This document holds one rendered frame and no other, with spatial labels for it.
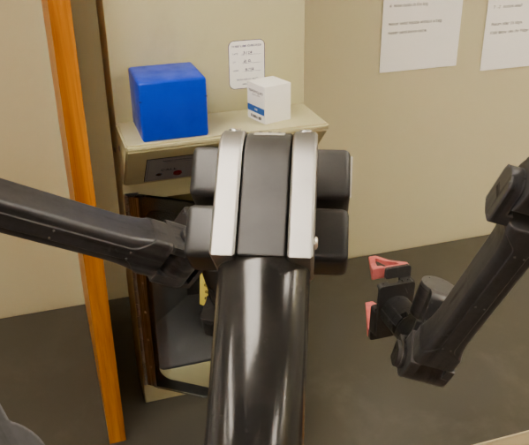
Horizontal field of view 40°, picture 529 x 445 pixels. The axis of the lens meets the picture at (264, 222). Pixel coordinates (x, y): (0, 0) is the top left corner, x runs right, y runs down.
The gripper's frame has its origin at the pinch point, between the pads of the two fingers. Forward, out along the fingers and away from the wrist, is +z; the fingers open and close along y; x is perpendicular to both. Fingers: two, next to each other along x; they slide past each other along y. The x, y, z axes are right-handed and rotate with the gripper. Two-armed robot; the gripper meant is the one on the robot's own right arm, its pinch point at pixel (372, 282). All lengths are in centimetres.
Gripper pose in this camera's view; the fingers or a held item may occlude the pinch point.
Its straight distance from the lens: 131.2
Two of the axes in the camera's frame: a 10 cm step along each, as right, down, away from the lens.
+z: -3.0, -4.4, 8.5
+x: -9.5, 1.4, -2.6
